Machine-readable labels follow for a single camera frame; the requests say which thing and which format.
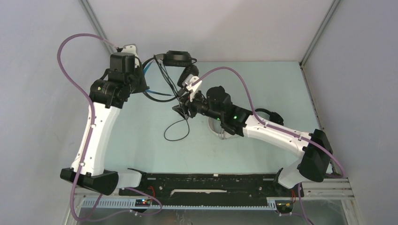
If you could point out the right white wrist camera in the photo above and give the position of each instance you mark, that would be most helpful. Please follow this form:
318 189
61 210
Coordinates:
192 85

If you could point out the white headphones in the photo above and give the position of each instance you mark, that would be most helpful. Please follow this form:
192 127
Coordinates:
216 129

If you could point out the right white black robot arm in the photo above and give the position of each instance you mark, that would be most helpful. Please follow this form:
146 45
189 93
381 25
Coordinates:
312 150

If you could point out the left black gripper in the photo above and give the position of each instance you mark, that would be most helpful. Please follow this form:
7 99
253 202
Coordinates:
143 86

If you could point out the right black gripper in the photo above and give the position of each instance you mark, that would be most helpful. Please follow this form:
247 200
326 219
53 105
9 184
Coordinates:
182 111

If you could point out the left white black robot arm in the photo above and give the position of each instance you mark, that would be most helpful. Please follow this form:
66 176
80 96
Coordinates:
107 96

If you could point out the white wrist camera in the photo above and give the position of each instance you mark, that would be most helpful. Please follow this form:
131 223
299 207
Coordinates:
131 48
192 85

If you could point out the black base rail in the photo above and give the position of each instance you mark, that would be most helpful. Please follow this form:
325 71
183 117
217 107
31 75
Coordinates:
222 190

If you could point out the black blue headphones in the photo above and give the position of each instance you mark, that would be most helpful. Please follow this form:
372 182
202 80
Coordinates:
174 68

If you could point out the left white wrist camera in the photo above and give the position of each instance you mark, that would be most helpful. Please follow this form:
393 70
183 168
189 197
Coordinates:
131 48

